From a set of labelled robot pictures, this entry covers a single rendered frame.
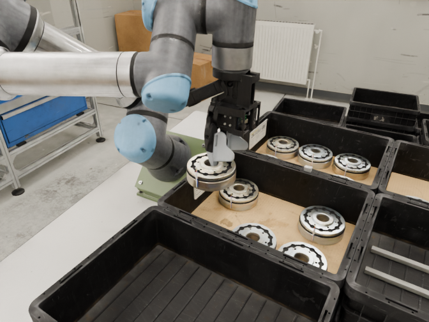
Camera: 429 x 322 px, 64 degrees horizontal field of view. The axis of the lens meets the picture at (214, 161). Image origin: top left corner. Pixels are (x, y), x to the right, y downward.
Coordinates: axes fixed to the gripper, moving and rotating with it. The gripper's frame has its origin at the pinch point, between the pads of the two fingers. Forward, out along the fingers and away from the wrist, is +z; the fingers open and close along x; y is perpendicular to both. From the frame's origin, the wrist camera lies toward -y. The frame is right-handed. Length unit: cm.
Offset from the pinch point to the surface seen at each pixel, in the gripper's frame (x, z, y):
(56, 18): 167, 5, -280
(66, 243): -15, 31, -39
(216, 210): 4.4, 17.1, -2.5
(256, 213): 8.8, 16.9, 6.7
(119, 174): 18, 29, -52
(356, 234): 1.3, 7.4, 30.3
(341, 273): -9.7, 8.1, 30.1
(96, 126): 121, 78, -188
